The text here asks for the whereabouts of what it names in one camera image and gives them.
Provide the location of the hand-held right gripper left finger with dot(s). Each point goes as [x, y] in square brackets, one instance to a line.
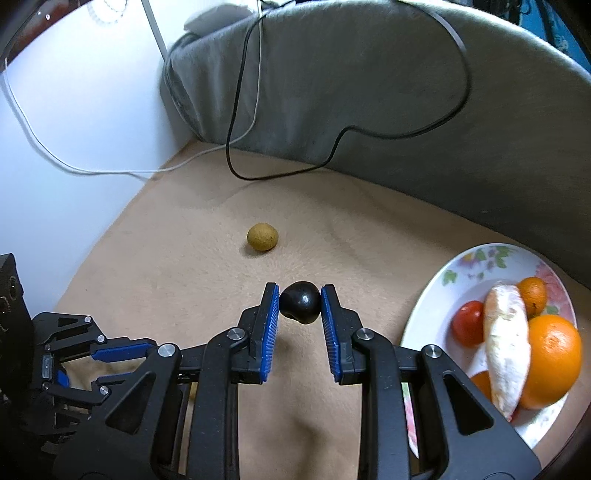
[268, 332]

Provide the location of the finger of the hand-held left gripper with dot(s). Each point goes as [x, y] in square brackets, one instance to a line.
[92, 390]
[120, 351]

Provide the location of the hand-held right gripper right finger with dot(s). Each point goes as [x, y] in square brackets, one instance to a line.
[331, 332]

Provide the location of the dark purple plum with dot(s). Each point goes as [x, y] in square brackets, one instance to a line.
[300, 300]

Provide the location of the small red tomato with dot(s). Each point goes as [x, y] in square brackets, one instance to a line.
[466, 323]

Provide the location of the white floral plate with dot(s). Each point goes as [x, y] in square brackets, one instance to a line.
[466, 267]

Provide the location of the orange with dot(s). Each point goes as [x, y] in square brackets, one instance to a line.
[481, 385]
[554, 360]

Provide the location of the white peeled fruit segment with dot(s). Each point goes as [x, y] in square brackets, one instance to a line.
[505, 350]

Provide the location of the small mandarin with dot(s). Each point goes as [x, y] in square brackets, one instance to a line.
[533, 293]

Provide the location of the small brown round fruit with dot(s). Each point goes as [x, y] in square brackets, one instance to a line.
[263, 237]

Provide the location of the tan blanket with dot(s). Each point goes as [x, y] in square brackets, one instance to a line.
[184, 277]

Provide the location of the grey cushion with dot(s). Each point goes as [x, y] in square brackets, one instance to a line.
[369, 83]

